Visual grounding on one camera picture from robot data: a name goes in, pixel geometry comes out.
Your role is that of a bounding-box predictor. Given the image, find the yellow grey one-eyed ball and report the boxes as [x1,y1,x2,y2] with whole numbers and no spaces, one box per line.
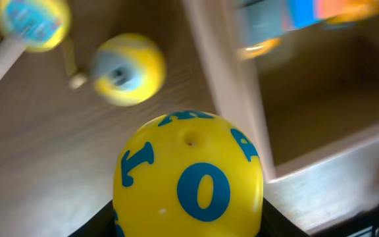
[90,33,166,107]

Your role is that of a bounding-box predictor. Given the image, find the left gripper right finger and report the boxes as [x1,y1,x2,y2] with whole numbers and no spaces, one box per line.
[258,198,310,237]

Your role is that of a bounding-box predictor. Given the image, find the pink cardboard box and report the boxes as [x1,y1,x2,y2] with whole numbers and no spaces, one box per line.
[184,1,379,234]

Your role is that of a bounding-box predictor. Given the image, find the yellow wooden rattle drum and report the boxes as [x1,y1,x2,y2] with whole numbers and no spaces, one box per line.
[0,0,72,81]

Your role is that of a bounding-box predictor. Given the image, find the yellow grey toy dump truck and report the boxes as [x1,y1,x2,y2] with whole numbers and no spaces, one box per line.
[322,0,379,30]

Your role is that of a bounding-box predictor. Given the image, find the colourful two-by-two puzzle cube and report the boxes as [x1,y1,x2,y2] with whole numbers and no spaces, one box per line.
[282,0,345,30]

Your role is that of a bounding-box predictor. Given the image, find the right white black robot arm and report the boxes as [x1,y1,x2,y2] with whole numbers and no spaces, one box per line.
[313,206,379,237]

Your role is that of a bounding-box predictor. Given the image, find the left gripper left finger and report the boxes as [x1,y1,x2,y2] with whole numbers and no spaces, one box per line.
[68,201,115,237]

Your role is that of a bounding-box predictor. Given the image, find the yellow ball blue letters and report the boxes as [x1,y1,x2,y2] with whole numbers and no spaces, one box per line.
[113,111,264,236]

